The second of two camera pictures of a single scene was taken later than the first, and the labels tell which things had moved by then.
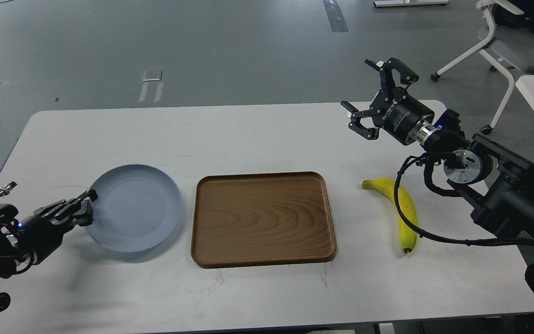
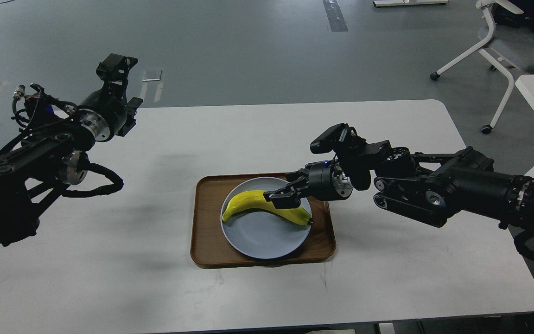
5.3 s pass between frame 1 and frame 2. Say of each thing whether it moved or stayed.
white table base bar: stayed
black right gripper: moved
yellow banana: moved
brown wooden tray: stayed
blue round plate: moved
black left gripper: moved
